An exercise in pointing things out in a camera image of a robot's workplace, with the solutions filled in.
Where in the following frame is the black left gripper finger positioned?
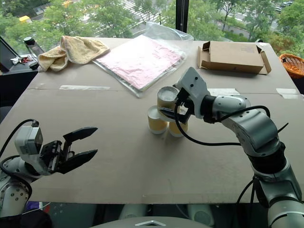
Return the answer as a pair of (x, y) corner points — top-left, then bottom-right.
(62, 127), (99, 153)
(57, 149), (99, 174)

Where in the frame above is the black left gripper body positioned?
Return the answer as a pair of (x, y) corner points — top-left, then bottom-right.
(39, 140), (77, 174)

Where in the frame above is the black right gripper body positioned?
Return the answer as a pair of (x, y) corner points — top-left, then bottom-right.
(175, 87), (195, 124)

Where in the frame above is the yellow paper cup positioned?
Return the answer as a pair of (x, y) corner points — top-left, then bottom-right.
(147, 105), (168, 135)
(156, 86), (181, 113)
(169, 118), (189, 138)

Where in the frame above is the pink sheet in plastic bag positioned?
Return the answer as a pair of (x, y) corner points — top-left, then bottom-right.
(92, 21), (194, 98)

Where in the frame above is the pink sheet pack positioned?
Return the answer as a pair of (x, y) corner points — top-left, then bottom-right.
(96, 35), (186, 91)

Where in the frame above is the long white tape strip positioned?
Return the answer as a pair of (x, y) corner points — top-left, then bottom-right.
(59, 85), (111, 91)

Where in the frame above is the purple and red object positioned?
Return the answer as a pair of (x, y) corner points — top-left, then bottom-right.
(25, 201), (51, 215)

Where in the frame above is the flat brown cardboard box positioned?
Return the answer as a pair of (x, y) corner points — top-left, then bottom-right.
(197, 40), (272, 76)

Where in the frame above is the black rounded shape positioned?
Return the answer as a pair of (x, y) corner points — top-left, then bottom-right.
(0, 209), (53, 228)

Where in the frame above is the white rounded robot leg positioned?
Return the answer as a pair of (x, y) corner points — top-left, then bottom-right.
(118, 204), (148, 220)
(187, 204), (216, 227)

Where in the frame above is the cream yellow towel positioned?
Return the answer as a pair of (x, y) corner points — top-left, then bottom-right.
(38, 36), (111, 72)

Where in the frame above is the black side table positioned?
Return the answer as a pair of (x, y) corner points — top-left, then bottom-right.
(0, 35), (40, 124)

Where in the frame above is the red keys bunch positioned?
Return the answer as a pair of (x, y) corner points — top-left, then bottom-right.
(10, 55), (33, 65)

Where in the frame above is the clear bottle with black cap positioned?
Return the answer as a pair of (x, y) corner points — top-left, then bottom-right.
(23, 36), (45, 57)

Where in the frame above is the short white tape strip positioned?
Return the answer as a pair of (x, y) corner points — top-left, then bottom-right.
(275, 88), (302, 99)

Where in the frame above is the orange woven basket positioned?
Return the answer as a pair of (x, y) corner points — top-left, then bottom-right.
(279, 53), (304, 79)

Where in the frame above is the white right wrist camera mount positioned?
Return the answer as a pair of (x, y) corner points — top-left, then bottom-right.
(177, 66), (211, 119)

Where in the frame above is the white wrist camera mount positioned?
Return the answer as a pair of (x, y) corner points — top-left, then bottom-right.
(177, 66), (211, 119)
(14, 125), (52, 176)

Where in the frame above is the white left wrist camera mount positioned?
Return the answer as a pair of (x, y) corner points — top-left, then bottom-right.
(14, 125), (52, 176)

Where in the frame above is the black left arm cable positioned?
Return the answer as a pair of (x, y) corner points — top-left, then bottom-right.
(0, 119), (40, 158)

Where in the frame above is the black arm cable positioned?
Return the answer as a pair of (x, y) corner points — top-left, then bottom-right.
(0, 119), (40, 158)
(174, 101), (272, 146)

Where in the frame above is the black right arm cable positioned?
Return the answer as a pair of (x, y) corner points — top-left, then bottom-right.
(174, 101), (272, 146)

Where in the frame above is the dark window frame post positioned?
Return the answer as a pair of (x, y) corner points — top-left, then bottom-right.
(175, 0), (190, 34)

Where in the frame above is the thin black shoulder cable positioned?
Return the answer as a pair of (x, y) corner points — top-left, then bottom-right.
(236, 175), (260, 205)

